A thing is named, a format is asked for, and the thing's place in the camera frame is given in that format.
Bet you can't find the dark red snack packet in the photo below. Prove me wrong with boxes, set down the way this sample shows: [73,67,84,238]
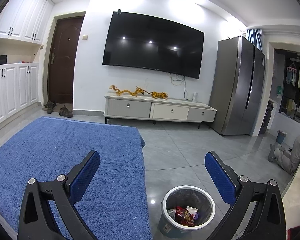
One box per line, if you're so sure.
[174,206,194,226]

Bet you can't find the white rimmed trash bin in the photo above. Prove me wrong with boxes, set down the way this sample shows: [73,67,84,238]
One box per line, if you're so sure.
[158,185,216,239]

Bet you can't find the standing person in grey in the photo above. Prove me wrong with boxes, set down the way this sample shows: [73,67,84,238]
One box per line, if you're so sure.
[268,135,300,175]

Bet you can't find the blue fuzzy table cloth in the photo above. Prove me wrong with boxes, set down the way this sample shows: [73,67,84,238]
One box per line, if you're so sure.
[0,117,152,239]

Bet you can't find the small blue waste bin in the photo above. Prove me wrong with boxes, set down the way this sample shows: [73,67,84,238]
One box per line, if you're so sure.
[276,130,287,144]

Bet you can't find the right brown shoe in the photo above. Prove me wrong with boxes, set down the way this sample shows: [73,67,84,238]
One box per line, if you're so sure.
[59,106,73,118]

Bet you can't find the brown shoe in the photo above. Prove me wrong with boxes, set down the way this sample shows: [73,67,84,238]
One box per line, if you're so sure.
[59,106,73,118]
[45,101,57,114]

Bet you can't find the left brown shoe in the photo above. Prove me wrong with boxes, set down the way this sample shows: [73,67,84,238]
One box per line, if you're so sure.
[45,101,57,114]

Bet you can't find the grey steel refrigerator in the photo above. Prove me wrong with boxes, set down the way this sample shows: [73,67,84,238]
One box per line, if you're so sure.
[209,36,266,136]

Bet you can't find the white low tv cabinet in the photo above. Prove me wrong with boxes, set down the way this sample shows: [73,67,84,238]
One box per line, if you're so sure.
[104,92,217,124]

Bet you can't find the golden dragon ornament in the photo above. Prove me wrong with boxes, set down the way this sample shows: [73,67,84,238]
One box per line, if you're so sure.
[109,85,168,100]

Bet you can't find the dark brown entrance door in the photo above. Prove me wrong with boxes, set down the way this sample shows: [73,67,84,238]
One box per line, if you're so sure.
[47,16,84,103]

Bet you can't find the white wall cabinet unit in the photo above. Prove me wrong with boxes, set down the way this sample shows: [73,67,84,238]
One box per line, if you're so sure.
[0,0,53,125]

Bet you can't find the large wall television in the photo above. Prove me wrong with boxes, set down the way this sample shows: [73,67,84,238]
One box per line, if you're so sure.
[102,11,204,79]

